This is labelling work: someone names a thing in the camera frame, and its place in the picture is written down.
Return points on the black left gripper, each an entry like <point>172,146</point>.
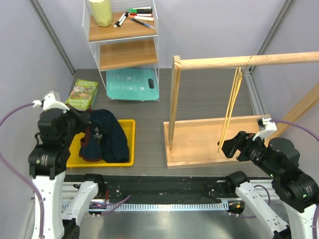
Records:
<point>82,116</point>

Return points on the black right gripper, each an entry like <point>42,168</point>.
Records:
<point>241,141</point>

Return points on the navy maroon tank top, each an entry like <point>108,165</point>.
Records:
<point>104,139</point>

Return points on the yellow clothes hanger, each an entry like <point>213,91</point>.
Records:
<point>237,80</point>

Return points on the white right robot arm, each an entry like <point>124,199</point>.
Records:
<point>298,191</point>

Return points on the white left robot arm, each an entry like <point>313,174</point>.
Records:
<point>47,167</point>

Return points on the green paperback book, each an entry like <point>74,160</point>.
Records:
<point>83,95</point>

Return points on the teal cutting board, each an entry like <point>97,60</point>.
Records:
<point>132,84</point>

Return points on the black white marker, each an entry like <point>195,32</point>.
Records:
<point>124,16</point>
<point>116,23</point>

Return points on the pale yellow cup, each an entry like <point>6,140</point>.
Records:
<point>102,12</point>

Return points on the blue pen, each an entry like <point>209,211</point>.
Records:
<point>142,23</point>

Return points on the red capped marker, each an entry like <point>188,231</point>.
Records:
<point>141,14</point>

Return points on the green capped marker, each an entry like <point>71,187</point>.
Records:
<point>140,10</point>

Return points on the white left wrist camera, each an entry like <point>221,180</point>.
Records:
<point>51,100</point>

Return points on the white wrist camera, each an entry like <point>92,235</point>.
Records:
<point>266,128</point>
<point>51,100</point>

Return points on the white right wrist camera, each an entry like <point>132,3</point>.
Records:
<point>266,128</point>

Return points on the white slotted cable duct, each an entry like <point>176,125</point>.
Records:
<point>223,206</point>

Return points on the white wire shelf unit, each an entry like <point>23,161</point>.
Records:
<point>130,46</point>

